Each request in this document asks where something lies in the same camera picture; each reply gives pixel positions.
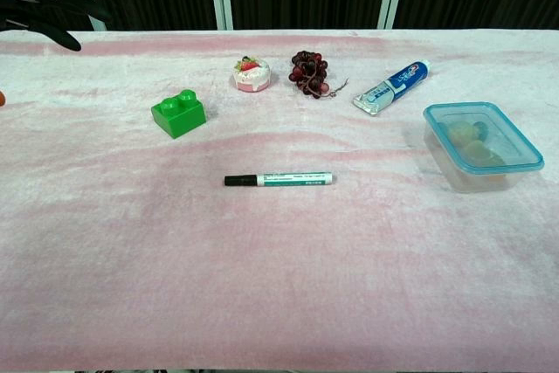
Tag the dark red grape bunch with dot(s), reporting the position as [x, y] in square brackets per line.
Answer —
[308, 71]

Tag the green toy building block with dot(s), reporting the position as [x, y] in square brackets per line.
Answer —
[179, 117]

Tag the green and white marker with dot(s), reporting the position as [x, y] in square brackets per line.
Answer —
[297, 178]

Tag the small round white container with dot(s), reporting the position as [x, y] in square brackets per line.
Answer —
[251, 76]

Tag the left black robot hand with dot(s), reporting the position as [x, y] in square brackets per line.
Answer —
[48, 2]

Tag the pink plush table cloth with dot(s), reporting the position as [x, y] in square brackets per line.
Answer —
[279, 268]

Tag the blue white toothpaste tube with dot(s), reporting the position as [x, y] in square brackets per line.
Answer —
[393, 84]

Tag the clear container with blue lid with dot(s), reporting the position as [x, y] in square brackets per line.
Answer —
[485, 159]

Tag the beige rounded toy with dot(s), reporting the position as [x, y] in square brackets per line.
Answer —
[467, 141]

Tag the black marker cap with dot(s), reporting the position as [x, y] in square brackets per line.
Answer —
[240, 180]

